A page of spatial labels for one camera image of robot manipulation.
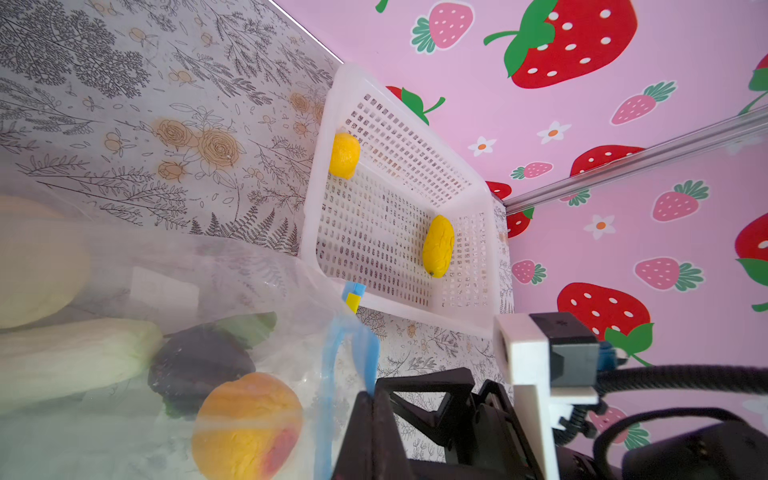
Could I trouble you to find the right frame post aluminium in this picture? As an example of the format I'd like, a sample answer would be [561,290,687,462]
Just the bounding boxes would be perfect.
[503,106,767,216]

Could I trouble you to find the white plastic perforated basket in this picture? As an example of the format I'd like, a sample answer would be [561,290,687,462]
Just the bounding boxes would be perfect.
[299,64,501,338]

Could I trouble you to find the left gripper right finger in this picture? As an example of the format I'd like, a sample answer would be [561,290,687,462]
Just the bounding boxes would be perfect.
[373,389,415,480]

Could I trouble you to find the yellow mango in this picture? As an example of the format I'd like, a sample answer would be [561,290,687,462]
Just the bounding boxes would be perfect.
[191,373,303,479]

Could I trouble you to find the cream white pear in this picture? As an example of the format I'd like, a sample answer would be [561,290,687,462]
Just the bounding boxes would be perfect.
[1,195,91,329]

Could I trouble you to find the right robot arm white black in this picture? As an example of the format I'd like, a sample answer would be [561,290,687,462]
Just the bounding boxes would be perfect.
[365,365,767,479]

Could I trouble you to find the white chinese cabbage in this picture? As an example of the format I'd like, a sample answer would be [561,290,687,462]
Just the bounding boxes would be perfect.
[1,318,163,414]

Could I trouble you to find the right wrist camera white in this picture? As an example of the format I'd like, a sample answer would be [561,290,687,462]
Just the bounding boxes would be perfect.
[493,312,600,479]

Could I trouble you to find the small yellow lemon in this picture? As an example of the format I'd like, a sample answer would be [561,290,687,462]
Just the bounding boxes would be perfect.
[329,133,361,180]

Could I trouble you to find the clear zip bag blue zipper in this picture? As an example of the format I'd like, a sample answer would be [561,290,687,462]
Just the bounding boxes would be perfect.
[1,172,379,479]

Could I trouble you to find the yellow bell pepper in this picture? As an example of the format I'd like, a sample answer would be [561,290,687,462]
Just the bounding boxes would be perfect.
[422,215,455,278]

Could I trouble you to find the dark black avocado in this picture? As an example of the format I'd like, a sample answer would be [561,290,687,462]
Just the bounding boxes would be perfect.
[148,312,278,420]

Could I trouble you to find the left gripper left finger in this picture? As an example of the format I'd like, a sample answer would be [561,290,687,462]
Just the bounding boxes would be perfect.
[331,391,374,480]

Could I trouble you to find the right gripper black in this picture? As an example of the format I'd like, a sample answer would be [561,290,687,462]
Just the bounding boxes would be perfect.
[375,367,540,479]

